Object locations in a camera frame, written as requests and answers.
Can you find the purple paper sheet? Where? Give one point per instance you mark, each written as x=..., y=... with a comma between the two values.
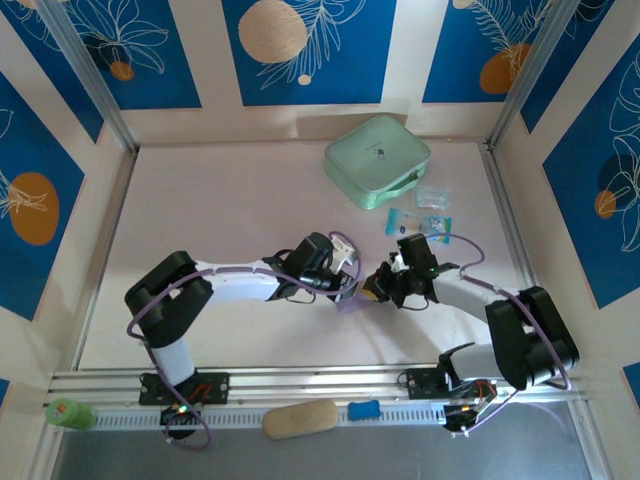
x=354, y=303

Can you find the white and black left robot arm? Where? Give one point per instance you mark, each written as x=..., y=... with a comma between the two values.
x=235, y=287

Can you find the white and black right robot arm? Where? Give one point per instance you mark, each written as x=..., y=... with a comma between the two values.
x=465, y=295

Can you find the blue snack packet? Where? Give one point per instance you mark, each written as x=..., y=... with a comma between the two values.
x=415, y=222

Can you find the small clear plastic bag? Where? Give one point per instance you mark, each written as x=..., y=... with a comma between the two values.
x=432, y=196

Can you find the mint green zip pouch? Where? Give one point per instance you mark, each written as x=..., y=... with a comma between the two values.
x=377, y=160

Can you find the blue bone-shaped piece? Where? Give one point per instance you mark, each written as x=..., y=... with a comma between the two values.
x=363, y=410

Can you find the beige oval block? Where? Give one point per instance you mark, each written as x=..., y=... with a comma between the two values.
x=300, y=419

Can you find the aluminium mounting rail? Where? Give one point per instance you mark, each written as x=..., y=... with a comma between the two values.
x=325, y=381

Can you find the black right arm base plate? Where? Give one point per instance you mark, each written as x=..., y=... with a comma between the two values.
x=420, y=382

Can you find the aluminium side rail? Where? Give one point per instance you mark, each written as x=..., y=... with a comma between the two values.
x=130, y=170
x=501, y=190

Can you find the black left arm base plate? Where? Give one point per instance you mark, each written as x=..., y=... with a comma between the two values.
x=215, y=387

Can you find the aluminium corner post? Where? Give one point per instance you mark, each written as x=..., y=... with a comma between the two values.
x=90, y=75
x=529, y=75

